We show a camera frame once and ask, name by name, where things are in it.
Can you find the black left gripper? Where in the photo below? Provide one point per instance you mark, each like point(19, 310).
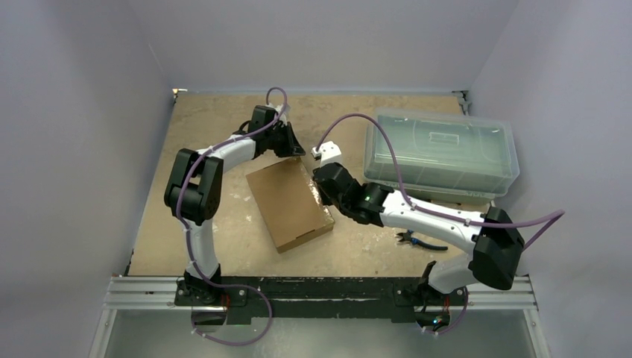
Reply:
point(292, 148)

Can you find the brown cardboard express box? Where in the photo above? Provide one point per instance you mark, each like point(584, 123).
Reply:
point(289, 204)

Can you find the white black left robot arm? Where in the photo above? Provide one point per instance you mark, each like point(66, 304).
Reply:
point(193, 191)

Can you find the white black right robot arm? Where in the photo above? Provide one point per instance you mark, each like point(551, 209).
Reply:
point(491, 246)

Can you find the clear plastic storage bin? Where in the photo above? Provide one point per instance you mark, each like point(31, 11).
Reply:
point(441, 156)

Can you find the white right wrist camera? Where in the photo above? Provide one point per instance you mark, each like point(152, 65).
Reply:
point(326, 153)

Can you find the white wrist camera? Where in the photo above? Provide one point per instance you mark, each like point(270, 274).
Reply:
point(282, 109)
point(326, 153)

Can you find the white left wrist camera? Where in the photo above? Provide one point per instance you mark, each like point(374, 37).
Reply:
point(282, 109)

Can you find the blue handled pliers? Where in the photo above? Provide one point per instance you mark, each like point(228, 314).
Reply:
point(408, 236)

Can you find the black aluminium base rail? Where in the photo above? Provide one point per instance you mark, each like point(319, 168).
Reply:
point(393, 298)

